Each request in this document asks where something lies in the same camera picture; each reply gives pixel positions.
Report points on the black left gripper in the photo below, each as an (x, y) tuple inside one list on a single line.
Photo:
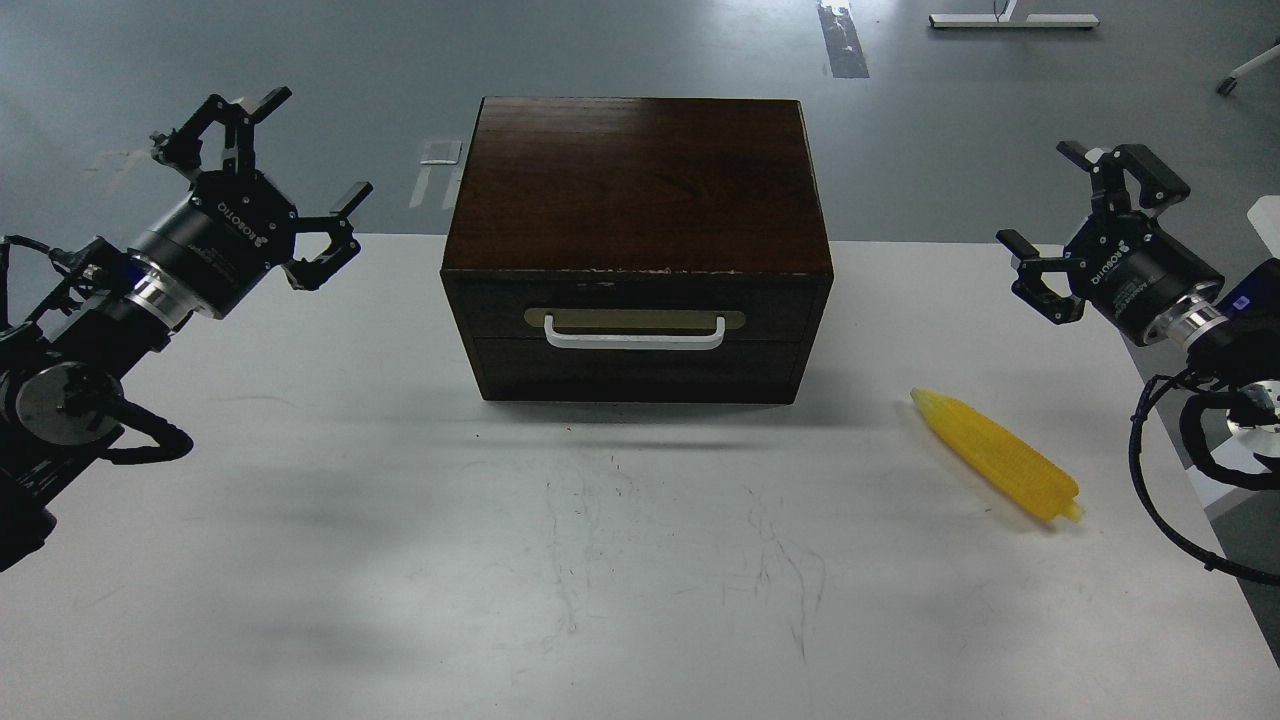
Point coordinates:
[(215, 245)]

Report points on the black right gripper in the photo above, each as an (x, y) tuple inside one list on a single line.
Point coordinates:
[(1125, 266)]

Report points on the wooden drawer with white handle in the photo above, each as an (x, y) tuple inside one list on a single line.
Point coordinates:
[(515, 310)]

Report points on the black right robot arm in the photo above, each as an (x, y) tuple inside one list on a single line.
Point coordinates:
[(1230, 341)]

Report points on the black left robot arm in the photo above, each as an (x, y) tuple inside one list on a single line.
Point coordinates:
[(63, 364)]

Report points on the yellow toy corn cob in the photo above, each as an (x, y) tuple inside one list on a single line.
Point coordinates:
[(1016, 469)]

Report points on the dark wooden drawer cabinet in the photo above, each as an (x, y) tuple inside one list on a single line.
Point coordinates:
[(594, 189)]

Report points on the white chair leg with caster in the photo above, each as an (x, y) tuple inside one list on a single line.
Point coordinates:
[(1232, 79)]

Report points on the white table leg base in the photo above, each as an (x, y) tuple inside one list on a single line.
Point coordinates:
[(1013, 15)]

